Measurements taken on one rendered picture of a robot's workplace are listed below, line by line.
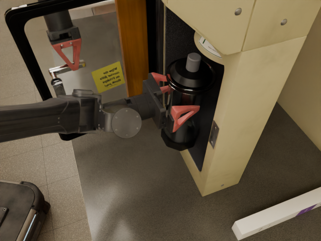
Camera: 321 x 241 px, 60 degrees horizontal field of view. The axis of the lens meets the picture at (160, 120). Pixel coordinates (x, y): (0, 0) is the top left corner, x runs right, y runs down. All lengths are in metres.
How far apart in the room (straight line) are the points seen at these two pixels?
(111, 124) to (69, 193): 1.42
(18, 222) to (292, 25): 1.50
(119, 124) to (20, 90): 2.16
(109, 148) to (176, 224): 0.30
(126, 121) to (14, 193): 1.29
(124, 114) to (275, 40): 0.27
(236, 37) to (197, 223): 0.50
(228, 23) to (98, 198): 0.58
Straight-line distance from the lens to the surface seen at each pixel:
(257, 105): 0.53
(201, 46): 0.56
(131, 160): 0.83
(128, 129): 0.52
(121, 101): 0.59
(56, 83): 0.69
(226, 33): 0.37
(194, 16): 0.34
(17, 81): 2.74
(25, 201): 1.69
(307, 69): 0.96
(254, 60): 0.44
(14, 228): 1.65
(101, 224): 0.76
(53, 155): 2.09
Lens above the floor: 1.65
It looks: 51 degrees down
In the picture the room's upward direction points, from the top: straight up
